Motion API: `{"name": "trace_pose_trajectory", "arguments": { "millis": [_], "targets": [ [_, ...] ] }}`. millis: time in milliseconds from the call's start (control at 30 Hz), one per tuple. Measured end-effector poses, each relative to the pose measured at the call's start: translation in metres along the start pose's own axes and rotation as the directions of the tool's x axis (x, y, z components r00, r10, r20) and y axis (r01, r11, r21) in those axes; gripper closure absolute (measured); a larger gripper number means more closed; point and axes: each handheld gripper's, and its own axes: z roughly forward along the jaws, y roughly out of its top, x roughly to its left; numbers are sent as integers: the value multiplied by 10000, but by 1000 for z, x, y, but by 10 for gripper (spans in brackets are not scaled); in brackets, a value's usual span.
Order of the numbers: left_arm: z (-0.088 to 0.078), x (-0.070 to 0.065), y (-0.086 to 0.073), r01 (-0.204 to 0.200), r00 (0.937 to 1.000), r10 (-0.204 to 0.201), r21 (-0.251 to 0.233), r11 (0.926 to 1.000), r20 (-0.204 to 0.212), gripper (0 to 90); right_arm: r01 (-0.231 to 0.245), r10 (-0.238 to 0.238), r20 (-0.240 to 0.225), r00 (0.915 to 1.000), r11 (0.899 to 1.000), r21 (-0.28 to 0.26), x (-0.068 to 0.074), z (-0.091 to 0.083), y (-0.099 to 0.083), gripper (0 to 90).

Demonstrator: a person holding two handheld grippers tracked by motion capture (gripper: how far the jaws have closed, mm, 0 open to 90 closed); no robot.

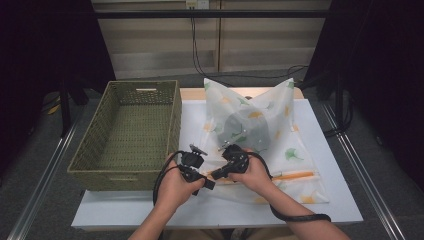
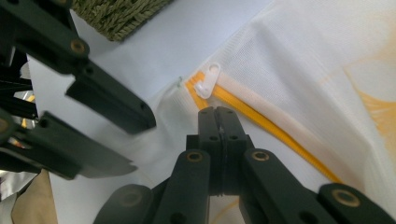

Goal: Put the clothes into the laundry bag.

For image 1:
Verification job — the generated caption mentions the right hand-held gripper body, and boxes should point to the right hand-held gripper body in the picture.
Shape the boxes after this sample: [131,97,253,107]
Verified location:
[218,141,250,175]

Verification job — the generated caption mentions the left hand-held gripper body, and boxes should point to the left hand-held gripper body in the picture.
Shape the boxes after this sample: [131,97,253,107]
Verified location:
[179,143,208,183]

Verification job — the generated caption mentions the black clothing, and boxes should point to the black clothing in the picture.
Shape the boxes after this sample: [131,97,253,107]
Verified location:
[218,111,272,154]

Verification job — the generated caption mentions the leaf print mesh laundry bag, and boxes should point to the leaf print mesh laundry bag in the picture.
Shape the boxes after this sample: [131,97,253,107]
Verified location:
[196,77,330,205]

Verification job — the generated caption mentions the green woven basket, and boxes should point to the green woven basket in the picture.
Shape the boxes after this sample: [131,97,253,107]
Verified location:
[67,79,183,192]

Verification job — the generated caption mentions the person's right hand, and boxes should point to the person's right hand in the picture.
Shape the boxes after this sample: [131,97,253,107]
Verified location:
[231,149,279,198]

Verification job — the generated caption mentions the person's left hand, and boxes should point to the person's left hand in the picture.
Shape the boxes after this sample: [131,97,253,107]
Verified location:
[155,153,206,214]

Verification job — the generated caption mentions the black metal stand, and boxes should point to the black metal stand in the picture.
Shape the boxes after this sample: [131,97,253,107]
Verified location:
[57,74,90,138]
[299,70,353,138]

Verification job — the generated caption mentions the black horizontal bar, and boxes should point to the black horizontal bar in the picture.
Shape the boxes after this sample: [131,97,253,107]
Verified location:
[93,9,332,20]

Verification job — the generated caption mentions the dark curtain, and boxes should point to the dark curtain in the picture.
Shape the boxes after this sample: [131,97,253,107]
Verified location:
[0,0,116,178]
[304,0,424,191]

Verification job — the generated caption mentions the left hand-held gripper black cable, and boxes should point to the left hand-held gripper black cable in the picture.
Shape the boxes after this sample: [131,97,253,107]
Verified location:
[152,150,185,207]

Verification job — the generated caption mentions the black floor cable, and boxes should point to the black floor cable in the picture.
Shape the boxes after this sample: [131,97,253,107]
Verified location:
[190,16,309,88]

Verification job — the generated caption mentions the metal floor rail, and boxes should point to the metal floor rail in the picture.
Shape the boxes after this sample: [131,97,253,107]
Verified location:
[320,99,407,240]
[6,106,86,240]

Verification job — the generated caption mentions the white wall outlet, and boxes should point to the white wall outlet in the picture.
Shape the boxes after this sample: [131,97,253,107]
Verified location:
[185,0,210,10]

